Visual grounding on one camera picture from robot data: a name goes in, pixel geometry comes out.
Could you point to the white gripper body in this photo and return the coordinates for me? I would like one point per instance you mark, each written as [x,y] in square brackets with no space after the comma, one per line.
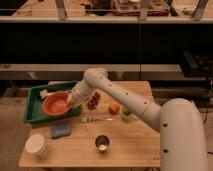
[79,93]

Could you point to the orange bowl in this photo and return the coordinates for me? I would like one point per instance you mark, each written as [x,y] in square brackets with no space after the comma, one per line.
[55,105]

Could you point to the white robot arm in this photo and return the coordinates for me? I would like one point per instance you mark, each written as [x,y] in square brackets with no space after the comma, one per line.
[183,145]

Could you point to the white item in tray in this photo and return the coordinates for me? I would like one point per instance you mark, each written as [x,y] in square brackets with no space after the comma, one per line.
[44,93]

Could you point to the green plastic tray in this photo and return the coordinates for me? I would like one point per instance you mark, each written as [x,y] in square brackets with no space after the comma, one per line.
[33,110]

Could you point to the dark grape bunch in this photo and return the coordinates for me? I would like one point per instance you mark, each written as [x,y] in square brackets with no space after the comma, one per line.
[93,101]

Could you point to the orange fruit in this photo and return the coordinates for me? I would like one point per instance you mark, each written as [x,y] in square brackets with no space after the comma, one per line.
[114,108]

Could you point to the blue sponge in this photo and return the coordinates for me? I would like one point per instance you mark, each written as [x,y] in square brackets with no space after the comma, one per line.
[60,130]

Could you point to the green toy vegetable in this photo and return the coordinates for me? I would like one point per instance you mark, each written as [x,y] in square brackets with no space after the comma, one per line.
[126,114]

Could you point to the small metal cup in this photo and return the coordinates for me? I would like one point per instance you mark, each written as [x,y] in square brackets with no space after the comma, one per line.
[102,143]

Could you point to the metal shelf rack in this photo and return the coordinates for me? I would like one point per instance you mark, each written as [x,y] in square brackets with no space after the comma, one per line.
[132,39]

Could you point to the black box at right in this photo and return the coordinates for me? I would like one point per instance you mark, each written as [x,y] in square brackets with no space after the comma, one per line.
[196,64]

